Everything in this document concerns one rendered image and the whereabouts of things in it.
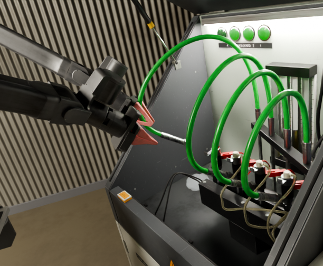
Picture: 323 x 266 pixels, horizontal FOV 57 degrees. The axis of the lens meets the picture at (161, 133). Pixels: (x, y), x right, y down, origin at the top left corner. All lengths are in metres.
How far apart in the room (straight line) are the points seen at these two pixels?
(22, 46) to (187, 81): 0.59
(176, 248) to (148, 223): 0.14
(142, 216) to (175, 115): 0.43
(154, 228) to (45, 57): 0.59
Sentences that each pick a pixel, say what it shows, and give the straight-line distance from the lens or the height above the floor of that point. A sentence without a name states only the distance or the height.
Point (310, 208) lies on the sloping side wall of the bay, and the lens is 0.67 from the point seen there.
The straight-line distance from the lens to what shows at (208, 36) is 0.90.
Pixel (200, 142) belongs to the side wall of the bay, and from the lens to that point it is 1.31.
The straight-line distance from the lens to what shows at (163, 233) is 0.88.
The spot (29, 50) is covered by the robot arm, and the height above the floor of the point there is 1.48.
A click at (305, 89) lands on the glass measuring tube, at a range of 0.97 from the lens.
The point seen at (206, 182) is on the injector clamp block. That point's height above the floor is 0.98.
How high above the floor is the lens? 1.54
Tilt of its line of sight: 24 degrees down
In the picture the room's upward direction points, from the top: 12 degrees counter-clockwise
